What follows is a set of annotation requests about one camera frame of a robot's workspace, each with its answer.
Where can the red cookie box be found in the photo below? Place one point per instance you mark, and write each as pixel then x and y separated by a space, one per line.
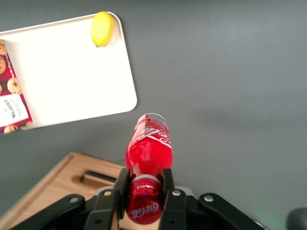
pixel 12 107

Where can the red coke bottle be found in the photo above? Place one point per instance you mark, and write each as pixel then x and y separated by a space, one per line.
pixel 148 153

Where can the wooden two-drawer cabinet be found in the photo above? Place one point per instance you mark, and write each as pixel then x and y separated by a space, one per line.
pixel 48 191

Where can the cream plastic tray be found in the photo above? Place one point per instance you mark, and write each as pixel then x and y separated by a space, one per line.
pixel 72 72

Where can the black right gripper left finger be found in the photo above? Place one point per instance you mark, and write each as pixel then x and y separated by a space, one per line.
pixel 105 210

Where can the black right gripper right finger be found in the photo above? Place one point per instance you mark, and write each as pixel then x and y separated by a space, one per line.
pixel 173 210

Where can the yellow lemon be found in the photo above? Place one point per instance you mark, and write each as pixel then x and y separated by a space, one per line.
pixel 102 28

